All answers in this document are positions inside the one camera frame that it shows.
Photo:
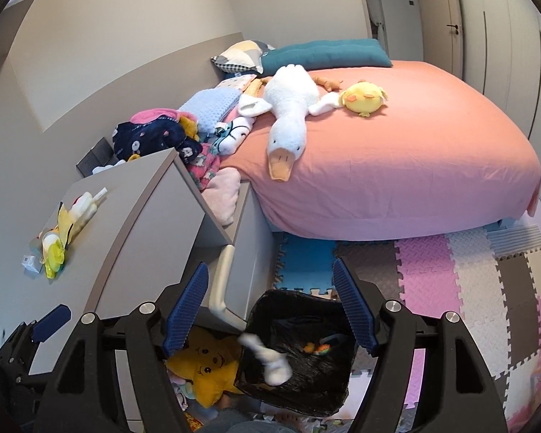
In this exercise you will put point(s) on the grey bedside cabinet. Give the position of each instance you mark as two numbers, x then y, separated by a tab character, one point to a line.
162	234

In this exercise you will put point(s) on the grey room door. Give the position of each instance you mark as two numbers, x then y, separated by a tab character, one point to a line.
376	0

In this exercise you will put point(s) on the cream printed pillow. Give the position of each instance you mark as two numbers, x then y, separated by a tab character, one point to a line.
234	82

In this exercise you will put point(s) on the yellow star plush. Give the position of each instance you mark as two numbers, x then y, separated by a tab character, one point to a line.
203	361

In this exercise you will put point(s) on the light blue blanket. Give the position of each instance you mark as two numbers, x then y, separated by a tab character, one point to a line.
207	106

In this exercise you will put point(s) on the pale blue small cloth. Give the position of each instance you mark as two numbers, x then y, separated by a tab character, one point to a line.
103	167

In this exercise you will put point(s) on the colourful wrapper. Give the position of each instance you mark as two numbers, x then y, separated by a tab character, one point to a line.
318	348

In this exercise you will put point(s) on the yellow chick plush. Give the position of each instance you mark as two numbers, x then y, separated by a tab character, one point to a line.
363	99

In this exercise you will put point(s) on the teal pillow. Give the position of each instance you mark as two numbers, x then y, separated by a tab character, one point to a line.
324	54

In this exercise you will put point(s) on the pink sheeted bed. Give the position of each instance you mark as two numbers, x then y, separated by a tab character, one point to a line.
387	167

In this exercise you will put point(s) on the small white box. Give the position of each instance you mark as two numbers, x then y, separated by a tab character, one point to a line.
31	264

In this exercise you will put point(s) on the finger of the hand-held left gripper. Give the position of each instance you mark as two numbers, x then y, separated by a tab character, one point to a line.
49	322

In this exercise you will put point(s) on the white door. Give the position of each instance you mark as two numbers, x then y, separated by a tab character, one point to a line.
433	18

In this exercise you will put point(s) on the navy printed blanket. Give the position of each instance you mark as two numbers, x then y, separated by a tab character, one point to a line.
148	137

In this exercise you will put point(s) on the white cartoon printed cloth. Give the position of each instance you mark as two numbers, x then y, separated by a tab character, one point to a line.
234	137

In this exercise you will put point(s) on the yellow packet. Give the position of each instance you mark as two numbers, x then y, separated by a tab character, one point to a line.
72	223

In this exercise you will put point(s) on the white goose plush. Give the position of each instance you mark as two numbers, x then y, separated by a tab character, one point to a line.
288	99

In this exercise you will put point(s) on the light pink towel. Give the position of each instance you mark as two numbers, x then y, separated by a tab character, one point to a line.
221	194

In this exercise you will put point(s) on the white wardrobe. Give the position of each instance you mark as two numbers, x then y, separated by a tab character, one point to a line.
500	31

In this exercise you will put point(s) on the black wall socket panel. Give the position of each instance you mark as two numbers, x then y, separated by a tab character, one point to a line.
92	158

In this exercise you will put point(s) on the grey cloth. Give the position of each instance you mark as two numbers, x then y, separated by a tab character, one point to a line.
248	424

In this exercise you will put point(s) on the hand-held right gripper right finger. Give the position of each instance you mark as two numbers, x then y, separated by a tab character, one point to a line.
354	306

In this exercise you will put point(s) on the yellow-green plastic wrapper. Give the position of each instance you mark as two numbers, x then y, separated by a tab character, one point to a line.
54	257

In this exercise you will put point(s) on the pink floral cloth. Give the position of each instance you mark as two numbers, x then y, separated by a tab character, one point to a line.
205	167

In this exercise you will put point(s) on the black bagged trash bin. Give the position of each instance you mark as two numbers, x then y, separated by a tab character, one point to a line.
306	370

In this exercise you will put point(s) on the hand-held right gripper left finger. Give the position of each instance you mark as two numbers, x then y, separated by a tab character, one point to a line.
187	311

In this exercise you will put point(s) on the foam puzzle floor mat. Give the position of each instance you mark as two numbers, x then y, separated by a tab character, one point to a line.
433	270

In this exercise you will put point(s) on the patchwork pillow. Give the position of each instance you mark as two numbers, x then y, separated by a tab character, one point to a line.
241	56

